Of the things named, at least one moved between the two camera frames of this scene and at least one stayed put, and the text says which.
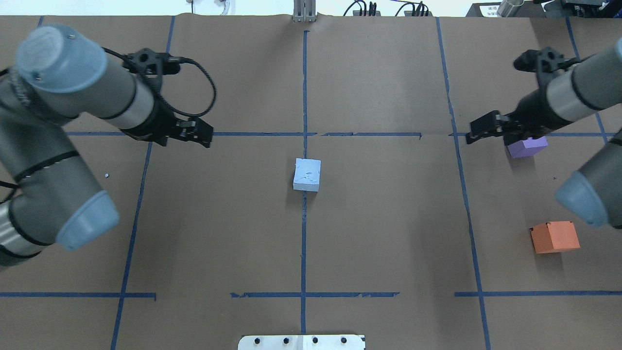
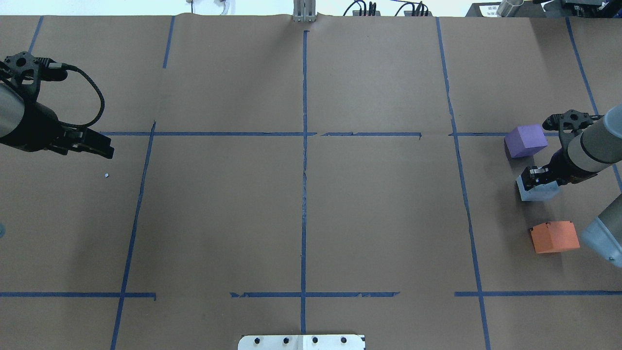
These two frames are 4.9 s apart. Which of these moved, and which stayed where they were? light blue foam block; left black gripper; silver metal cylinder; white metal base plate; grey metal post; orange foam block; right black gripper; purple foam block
Moved: right black gripper; left black gripper; light blue foam block
Stayed: purple foam block; grey metal post; white metal base plate; silver metal cylinder; orange foam block
